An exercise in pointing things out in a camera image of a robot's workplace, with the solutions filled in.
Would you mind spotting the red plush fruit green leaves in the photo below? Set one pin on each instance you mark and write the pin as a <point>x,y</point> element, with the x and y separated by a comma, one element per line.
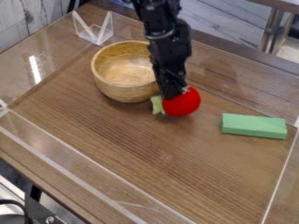
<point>181,105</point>

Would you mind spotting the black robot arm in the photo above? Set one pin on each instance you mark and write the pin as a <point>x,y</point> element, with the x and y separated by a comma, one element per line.
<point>157,9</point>

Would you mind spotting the green rectangular block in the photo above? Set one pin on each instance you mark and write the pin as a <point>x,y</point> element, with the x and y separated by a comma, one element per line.
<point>257,126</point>

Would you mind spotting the black clamp under table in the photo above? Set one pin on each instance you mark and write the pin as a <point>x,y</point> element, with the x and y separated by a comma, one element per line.
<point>35,213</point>

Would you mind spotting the clear acrylic corner bracket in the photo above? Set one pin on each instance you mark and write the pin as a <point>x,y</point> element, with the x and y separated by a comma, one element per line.
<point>97,34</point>

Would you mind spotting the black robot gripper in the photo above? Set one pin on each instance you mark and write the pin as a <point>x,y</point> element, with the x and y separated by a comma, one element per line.
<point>170,48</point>

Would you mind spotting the wooden bowl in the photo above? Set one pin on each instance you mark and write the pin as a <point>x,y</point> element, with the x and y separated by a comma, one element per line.
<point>124,71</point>

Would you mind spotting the clear acrylic tray wall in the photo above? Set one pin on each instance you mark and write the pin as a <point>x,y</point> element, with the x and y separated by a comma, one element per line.
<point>100,196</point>

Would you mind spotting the metal table leg background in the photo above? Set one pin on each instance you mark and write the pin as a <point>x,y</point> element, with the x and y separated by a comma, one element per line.
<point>278,26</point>

